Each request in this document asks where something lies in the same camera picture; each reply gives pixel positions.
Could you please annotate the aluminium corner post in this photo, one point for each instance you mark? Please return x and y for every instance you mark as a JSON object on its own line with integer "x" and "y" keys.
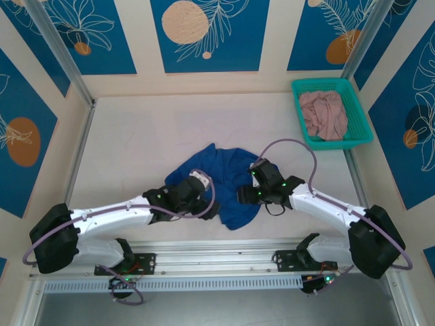
{"x": 68, "y": 57}
{"x": 367, "y": 40}

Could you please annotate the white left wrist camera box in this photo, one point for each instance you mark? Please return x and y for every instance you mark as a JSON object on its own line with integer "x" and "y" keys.
{"x": 200, "y": 178}

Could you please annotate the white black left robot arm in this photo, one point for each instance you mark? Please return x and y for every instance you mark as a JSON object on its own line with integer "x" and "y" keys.
{"x": 108, "y": 219}

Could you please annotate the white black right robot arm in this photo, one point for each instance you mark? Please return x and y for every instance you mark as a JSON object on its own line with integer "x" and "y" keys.
{"x": 326, "y": 207}

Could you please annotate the aluminium frame leg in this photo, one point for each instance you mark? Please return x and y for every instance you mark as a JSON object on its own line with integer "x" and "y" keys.
{"x": 29, "y": 305}
{"x": 404, "y": 302}

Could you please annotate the blue floral wall panel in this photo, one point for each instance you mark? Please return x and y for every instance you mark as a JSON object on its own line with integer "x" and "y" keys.
{"x": 306, "y": 34}
{"x": 238, "y": 51}
{"x": 20, "y": 102}
{"x": 30, "y": 34}
{"x": 102, "y": 34}
{"x": 2, "y": 268}
{"x": 391, "y": 40}
{"x": 431, "y": 259}
{"x": 401, "y": 153}

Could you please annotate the pink crumpled cloth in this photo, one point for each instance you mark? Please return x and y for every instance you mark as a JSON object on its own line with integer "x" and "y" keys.
{"x": 323, "y": 112}

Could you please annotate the blue t-shirt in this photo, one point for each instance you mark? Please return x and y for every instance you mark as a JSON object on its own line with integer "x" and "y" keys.
{"x": 234, "y": 210}

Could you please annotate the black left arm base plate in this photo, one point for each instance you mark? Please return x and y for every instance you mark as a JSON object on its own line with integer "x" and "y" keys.
{"x": 149, "y": 263}

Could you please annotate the aluminium mounting rail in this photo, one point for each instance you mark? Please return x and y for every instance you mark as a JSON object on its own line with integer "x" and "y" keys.
{"x": 210, "y": 258}

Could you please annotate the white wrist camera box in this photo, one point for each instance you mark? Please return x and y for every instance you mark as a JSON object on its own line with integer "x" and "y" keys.
{"x": 200, "y": 178}
{"x": 253, "y": 166}

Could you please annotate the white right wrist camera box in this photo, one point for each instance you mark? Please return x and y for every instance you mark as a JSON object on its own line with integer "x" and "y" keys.
{"x": 253, "y": 166}

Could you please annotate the teal plastic mesh basket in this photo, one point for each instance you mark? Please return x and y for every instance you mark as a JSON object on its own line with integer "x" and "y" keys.
{"x": 357, "y": 112}

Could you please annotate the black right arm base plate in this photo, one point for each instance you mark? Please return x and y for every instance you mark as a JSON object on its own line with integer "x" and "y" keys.
{"x": 285, "y": 261}

